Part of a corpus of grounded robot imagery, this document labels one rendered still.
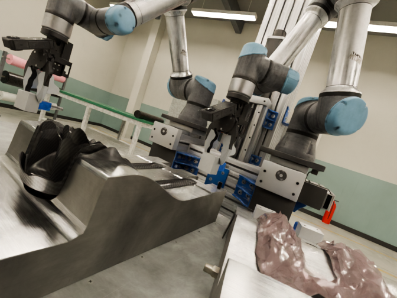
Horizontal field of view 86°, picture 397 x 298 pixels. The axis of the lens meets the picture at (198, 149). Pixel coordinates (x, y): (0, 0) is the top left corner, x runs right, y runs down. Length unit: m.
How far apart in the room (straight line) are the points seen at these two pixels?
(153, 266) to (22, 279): 0.16
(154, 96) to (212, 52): 2.33
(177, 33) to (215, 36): 6.04
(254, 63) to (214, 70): 5.99
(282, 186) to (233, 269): 0.54
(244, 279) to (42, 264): 0.19
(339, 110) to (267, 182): 0.30
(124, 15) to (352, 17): 0.67
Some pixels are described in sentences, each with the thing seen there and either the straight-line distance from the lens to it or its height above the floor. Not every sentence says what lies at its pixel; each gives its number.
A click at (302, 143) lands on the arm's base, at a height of 1.09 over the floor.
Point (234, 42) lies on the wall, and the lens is 6.83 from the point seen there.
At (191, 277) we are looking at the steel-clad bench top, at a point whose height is 0.80.
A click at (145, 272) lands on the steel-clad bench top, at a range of 0.35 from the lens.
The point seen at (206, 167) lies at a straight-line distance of 0.63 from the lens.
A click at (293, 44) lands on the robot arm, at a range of 0.89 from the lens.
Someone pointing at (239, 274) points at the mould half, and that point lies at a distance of 0.21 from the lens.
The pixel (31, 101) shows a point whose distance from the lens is 0.81.
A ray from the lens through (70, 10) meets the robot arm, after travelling 0.84.
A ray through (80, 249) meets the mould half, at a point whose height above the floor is 0.85.
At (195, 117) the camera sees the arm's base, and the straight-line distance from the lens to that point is 1.02.
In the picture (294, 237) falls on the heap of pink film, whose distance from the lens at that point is 0.37.
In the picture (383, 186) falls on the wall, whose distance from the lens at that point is 6.00.
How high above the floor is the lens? 1.01
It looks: 5 degrees down
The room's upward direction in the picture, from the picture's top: 19 degrees clockwise
